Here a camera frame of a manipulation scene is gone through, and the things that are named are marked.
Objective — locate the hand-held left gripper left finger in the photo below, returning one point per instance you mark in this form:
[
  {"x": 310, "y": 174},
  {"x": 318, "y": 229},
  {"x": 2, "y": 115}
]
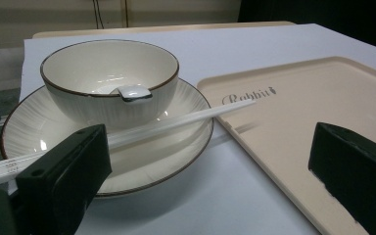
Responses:
[{"x": 63, "y": 176}]

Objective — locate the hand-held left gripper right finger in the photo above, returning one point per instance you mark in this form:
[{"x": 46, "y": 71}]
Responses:
[{"x": 355, "y": 169}]

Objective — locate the white ribbed bowl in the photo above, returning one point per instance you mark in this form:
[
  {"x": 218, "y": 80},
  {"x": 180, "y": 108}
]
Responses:
[{"x": 88, "y": 107}]

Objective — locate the beige plastic tray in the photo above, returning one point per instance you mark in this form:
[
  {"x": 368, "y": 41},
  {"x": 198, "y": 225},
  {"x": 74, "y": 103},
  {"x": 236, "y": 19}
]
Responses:
[{"x": 293, "y": 114}]

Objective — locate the white ribbed plate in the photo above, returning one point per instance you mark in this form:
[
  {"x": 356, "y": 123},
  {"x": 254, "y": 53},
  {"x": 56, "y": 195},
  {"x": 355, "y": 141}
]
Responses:
[{"x": 163, "y": 153}]

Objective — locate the white ceramic spoon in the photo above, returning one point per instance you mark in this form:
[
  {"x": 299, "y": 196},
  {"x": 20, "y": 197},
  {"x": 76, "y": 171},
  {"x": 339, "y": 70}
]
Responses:
[{"x": 132, "y": 92}]

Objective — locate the white chopsticks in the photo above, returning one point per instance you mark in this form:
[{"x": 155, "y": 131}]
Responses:
[{"x": 176, "y": 121}]

